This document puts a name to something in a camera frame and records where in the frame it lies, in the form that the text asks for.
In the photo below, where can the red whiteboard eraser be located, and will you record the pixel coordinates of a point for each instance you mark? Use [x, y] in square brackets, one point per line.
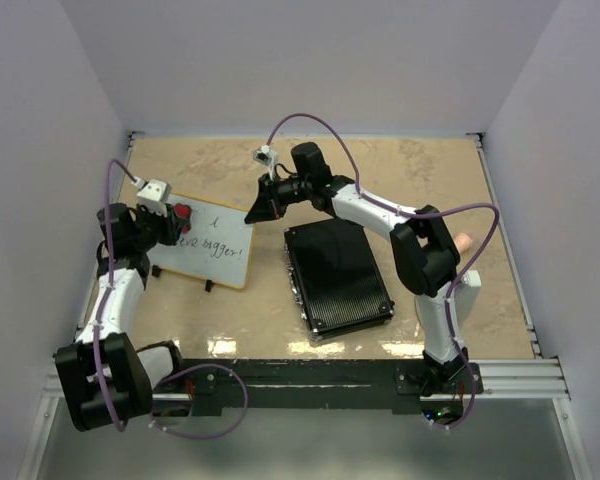
[184, 212]

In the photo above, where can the black hard case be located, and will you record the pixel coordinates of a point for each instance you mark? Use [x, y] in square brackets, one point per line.
[335, 279]

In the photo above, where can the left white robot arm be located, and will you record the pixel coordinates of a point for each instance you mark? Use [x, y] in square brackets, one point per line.
[104, 378]

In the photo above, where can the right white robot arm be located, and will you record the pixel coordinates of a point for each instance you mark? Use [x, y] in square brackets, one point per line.
[425, 255]

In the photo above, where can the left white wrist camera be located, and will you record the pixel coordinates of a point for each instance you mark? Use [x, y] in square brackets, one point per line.
[153, 195]

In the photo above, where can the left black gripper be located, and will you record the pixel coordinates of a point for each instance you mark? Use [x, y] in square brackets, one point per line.
[174, 225]

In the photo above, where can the yellow framed whiteboard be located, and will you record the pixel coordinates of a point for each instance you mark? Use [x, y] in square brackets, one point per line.
[217, 246]

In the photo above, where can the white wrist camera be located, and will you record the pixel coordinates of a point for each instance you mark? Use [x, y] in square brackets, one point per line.
[153, 195]
[268, 157]

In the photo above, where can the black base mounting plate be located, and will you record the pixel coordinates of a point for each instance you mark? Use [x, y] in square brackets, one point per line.
[402, 386]

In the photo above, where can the aluminium front rail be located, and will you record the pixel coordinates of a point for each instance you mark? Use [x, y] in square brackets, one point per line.
[523, 379]

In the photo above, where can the grey white tape dispenser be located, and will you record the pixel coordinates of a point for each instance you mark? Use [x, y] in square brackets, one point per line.
[464, 297]

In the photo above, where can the pink cylindrical tube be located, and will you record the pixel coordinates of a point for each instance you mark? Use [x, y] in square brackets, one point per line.
[463, 242]

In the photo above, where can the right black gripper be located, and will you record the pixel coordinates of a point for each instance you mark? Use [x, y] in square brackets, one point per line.
[264, 208]

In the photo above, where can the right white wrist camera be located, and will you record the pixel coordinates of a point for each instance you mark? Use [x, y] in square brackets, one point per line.
[268, 157]

